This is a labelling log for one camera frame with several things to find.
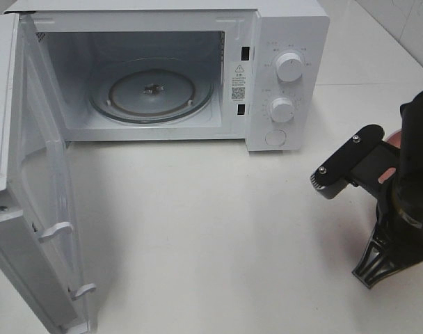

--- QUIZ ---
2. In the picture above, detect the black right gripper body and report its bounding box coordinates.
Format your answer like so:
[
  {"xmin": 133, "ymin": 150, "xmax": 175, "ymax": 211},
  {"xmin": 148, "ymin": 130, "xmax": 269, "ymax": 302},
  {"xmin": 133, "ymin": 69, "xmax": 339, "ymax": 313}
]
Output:
[{"xmin": 373, "ymin": 174, "xmax": 423, "ymax": 264}]

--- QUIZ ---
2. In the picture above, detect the glass microwave turntable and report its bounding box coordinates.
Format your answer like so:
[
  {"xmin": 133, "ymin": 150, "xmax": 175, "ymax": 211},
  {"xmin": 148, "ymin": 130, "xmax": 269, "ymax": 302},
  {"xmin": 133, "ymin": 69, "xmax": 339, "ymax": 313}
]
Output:
[{"xmin": 89, "ymin": 58, "xmax": 216, "ymax": 125}]

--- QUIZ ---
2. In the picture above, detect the white microwave oven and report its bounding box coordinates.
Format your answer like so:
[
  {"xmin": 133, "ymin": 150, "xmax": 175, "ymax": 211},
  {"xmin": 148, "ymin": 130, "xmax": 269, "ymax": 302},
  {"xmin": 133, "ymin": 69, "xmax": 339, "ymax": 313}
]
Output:
[{"xmin": 2, "ymin": 1, "xmax": 330, "ymax": 152}]

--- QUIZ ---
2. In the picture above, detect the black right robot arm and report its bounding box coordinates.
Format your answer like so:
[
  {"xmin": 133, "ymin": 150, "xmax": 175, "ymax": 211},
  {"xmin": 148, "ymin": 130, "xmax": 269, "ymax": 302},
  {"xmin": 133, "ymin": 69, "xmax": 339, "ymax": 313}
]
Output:
[{"xmin": 353, "ymin": 91, "xmax": 423, "ymax": 289}]

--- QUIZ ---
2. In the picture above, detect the round white door button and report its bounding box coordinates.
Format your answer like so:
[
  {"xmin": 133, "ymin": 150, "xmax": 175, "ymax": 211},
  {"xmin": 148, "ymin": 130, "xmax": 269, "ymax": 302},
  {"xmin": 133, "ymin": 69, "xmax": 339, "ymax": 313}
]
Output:
[{"xmin": 265, "ymin": 129, "xmax": 287, "ymax": 146}]

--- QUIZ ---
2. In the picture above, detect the pink round plate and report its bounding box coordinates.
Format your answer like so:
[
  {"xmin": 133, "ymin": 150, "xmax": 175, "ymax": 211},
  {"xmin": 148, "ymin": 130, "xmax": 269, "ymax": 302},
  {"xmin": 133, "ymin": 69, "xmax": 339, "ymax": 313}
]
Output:
[{"xmin": 378, "ymin": 130, "xmax": 401, "ymax": 184}]

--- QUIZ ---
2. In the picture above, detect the white dial knob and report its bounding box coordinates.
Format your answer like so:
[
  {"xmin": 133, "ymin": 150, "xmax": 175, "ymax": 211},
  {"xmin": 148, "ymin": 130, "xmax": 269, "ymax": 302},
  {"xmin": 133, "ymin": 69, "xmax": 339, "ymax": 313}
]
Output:
[
  {"xmin": 275, "ymin": 51, "xmax": 304, "ymax": 82},
  {"xmin": 270, "ymin": 97, "xmax": 295, "ymax": 123}
]

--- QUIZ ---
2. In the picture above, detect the lower white dial knob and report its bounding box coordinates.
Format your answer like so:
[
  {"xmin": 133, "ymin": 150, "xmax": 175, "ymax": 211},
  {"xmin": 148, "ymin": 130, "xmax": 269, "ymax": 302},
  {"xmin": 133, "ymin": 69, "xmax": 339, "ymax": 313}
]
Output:
[{"xmin": 270, "ymin": 97, "xmax": 295, "ymax": 123}]

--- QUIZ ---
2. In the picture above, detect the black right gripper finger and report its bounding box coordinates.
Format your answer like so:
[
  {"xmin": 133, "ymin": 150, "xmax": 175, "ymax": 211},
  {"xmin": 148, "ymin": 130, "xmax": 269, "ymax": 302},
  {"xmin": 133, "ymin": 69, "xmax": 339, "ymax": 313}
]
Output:
[{"xmin": 352, "ymin": 232, "xmax": 404, "ymax": 289}]

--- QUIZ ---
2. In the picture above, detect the white microwave door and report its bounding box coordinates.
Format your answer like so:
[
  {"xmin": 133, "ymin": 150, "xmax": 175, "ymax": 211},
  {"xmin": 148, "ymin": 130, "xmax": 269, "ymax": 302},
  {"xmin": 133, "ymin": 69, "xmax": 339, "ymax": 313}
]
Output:
[{"xmin": 0, "ymin": 13, "xmax": 96, "ymax": 333}]

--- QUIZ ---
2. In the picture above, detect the upper white dial knob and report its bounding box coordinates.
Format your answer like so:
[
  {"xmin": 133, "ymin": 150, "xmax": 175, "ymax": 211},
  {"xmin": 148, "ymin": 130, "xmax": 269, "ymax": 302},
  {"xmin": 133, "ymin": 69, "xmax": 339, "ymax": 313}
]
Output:
[{"xmin": 275, "ymin": 51, "xmax": 304, "ymax": 82}]

